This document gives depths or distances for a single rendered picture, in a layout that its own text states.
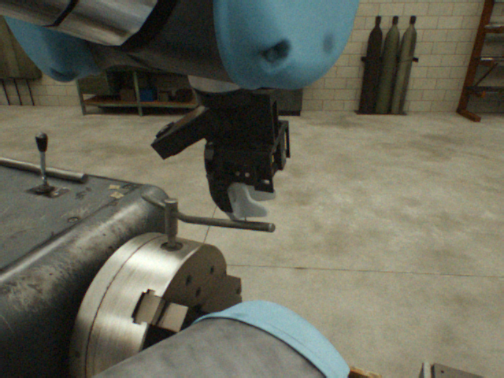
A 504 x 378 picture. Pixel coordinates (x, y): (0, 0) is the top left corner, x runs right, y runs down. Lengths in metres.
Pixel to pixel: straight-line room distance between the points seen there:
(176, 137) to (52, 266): 0.33
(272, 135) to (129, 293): 0.34
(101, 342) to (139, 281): 0.10
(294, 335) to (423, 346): 2.08
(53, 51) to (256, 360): 0.21
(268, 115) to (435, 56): 7.17
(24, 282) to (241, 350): 0.47
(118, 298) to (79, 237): 0.15
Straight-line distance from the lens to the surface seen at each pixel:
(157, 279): 0.59
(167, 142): 0.43
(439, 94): 7.66
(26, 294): 0.63
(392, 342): 2.25
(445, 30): 7.50
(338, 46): 0.17
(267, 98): 0.35
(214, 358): 0.21
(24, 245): 0.71
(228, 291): 0.73
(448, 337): 2.40
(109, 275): 0.63
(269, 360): 0.21
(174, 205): 0.61
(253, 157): 0.37
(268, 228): 0.43
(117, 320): 0.59
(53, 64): 0.26
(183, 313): 0.57
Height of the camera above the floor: 1.59
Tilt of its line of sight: 27 degrees down
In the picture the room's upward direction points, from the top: straight up
